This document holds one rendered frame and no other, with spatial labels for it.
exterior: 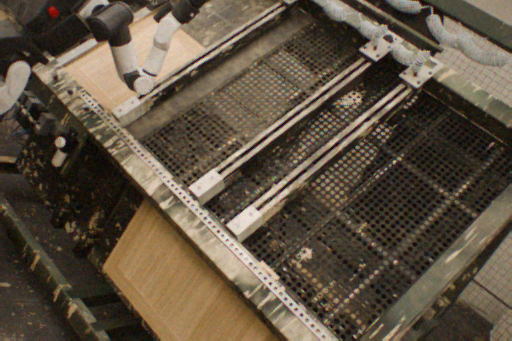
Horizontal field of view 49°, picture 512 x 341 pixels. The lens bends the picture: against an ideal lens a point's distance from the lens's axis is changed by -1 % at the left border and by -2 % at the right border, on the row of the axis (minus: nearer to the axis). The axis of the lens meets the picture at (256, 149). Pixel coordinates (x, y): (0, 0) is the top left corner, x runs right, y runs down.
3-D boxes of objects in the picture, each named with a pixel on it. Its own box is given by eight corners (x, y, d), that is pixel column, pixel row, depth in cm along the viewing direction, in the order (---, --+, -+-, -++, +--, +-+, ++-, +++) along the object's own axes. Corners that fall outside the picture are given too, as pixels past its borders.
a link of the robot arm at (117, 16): (116, 51, 209) (107, 18, 201) (99, 48, 213) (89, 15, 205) (136, 37, 217) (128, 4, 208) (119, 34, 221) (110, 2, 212)
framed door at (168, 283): (105, 267, 264) (102, 267, 262) (163, 173, 251) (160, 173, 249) (230, 418, 222) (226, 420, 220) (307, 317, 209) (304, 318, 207)
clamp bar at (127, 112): (112, 118, 249) (97, 81, 229) (302, -6, 292) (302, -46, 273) (124, 131, 244) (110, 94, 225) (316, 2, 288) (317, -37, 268)
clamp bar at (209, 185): (187, 194, 223) (177, 159, 204) (383, 45, 267) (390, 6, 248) (203, 209, 219) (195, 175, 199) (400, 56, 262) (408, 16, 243)
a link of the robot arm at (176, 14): (190, 20, 216) (169, 39, 219) (196, 17, 226) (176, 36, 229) (169, -3, 214) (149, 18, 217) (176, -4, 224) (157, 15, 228)
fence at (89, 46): (58, 65, 271) (55, 59, 267) (209, -24, 305) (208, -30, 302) (63, 70, 268) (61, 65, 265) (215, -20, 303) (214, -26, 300)
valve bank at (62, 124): (-14, 111, 257) (8, 67, 251) (12, 115, 269) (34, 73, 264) (38, 176, 234) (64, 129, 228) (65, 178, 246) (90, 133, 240)
